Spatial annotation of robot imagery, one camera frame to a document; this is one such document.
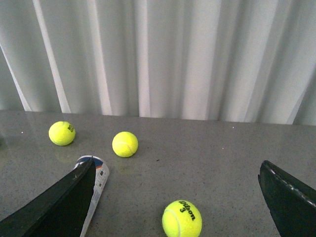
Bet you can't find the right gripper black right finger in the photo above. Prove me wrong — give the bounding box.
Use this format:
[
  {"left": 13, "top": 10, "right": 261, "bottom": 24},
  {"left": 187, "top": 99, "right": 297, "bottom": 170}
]
[{"left": 258, "top": 160, "right": 316, "bottom": 237}]

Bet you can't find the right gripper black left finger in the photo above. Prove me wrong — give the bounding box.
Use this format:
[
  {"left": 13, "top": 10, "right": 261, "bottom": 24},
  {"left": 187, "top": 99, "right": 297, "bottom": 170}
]
[{"left": 0, "top": 158, "right": 96, "bottom": 237}]

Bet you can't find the clear plastic tennis ball can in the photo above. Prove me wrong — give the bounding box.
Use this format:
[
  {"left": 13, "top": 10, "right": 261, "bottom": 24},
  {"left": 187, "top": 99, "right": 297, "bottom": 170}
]
[{"left": 74, "top": 155, "right": 110, "bottom": 237}]

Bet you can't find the yellow tennis ball far centre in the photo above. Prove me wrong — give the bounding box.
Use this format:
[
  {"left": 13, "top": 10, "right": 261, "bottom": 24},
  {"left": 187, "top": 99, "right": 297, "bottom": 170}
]
[{"left": 48, "top": 121, "right": 76, "bottom": 146}]

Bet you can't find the yellow tennis ball far right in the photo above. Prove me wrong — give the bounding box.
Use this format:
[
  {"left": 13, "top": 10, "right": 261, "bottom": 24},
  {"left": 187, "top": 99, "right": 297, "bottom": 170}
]
[{"left": 112, "top": 131, "right": 138, "bottom": 158}]

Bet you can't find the yellow Wilson tennis ball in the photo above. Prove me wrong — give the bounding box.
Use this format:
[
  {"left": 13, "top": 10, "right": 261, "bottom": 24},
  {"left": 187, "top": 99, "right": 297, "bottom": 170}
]
[{"left": 162, "top": 200, "right": 202, "bottom": 237}]

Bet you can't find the white pleated curtain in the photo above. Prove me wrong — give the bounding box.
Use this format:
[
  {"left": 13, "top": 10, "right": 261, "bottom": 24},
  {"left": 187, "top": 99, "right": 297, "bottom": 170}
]
[{"left": 0, "top": 0, "right": 316, "bottom": 125}]

